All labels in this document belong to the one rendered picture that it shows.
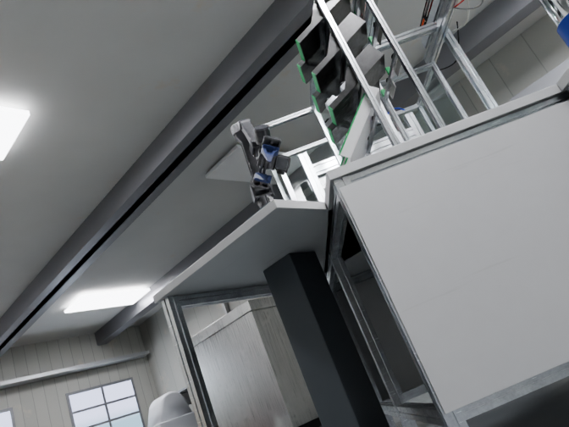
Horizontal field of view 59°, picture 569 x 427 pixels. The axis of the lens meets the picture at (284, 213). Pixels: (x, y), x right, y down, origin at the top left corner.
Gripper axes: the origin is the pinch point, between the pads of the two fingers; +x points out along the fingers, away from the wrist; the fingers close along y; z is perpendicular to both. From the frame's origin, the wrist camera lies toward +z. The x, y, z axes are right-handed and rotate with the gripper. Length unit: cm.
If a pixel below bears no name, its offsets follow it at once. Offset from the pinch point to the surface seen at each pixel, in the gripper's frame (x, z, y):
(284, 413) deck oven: -284, 129, 408
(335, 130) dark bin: -27.0, 25.5, -11.7
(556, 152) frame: 33, 74, -35
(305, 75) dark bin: -53, 12, -25
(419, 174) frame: 33, 38, -20
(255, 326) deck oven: -361, 78, 345
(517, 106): 21, 64, -43
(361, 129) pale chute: -6.3, 29.6, -19.2
